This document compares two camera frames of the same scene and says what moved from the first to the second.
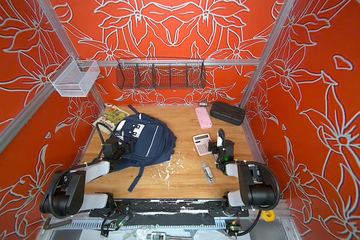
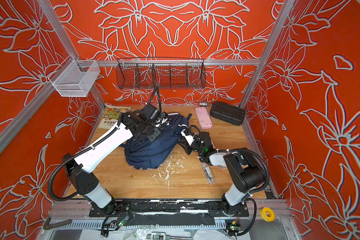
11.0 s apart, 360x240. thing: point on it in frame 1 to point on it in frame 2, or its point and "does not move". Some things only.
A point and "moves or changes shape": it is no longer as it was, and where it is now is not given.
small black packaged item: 208,173 does not move
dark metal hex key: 47,226 does not move
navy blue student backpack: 155,143 moves or changes shape
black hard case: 227,113 does not move
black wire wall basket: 160,73 does not move
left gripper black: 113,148 to 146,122
